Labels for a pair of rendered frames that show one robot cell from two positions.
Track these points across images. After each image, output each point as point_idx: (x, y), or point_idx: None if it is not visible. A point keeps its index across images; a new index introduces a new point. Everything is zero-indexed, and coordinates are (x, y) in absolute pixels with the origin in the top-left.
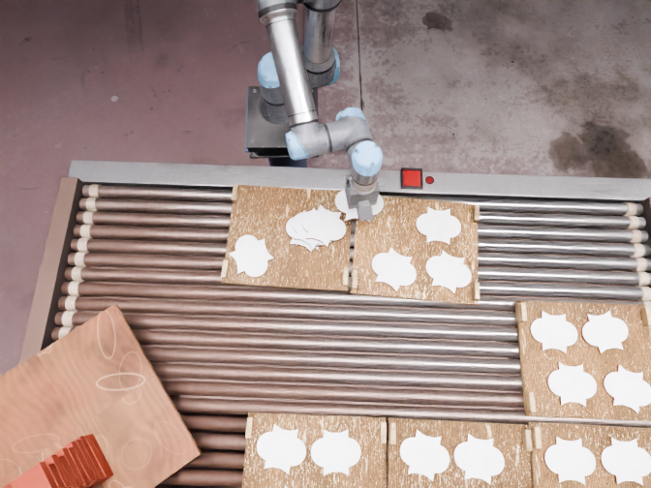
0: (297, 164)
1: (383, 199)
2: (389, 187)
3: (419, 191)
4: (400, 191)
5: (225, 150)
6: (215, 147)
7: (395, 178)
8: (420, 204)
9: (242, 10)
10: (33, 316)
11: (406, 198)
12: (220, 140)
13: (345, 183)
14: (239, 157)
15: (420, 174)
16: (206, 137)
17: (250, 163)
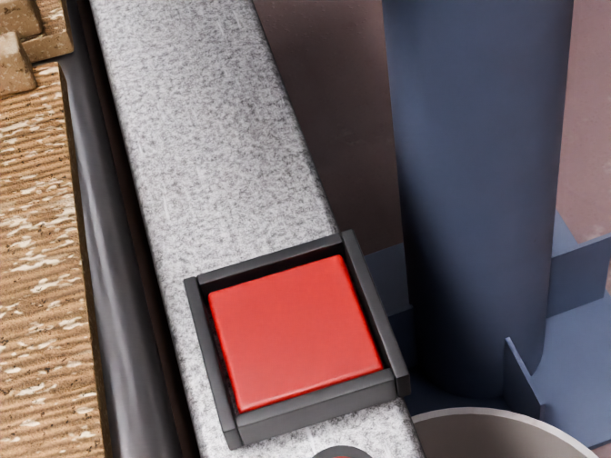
0: (426, 44)
1: (38, 196)
2: (184, 232)
3: (211, 438)
4: (172, 305)
5: (581, 64)
6: (575, 38)
7: (268, 244)
8: (48, 455)
9: None
10: None
11: (79, 335)
12: (608, 40)
13: (141, 7)
14: (579, 111)
15: (346, 384)
16: (600, 4)
17: (575, 147)
